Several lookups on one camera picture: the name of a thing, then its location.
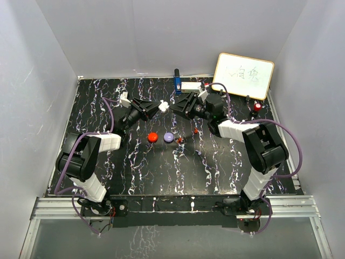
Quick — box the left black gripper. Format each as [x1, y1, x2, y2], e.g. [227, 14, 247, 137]
[122, 98, 162, 132]

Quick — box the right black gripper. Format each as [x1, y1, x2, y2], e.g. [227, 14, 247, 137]
[170, 92, 212, 121]

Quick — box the white earbud charging case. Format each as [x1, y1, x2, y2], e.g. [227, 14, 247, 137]
[158, 100, 169, 113]

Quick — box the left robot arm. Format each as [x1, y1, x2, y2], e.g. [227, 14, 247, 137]
[54, 97, 169, 215]

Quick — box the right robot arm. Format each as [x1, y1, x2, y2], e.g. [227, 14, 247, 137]
[170, 93, 289, 214]

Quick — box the red earbud charging case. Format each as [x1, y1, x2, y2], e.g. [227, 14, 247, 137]
[147, 132, 158, 143]

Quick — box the purple earbud charging case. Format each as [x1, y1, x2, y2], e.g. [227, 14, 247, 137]
[163, 132, 174, 143]

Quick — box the white pink cardboard box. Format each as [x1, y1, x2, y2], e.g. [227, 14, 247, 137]
[181, 82, 202, 93]

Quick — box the blue black device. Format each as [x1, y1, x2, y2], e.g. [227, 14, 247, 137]
[174, 69, 181, 94]

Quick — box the red emergency stop button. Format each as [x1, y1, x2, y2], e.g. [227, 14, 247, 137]
[250, 103, 262, 117]

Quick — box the black front base bar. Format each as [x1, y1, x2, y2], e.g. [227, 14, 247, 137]
[107, 194, 270, 229]

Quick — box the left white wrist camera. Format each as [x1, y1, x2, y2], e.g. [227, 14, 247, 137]
[119, 92, 131, 108]

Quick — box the white whiteboard with wooden frame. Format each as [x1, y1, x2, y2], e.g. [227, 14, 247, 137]
[212, 53, 274, 100]

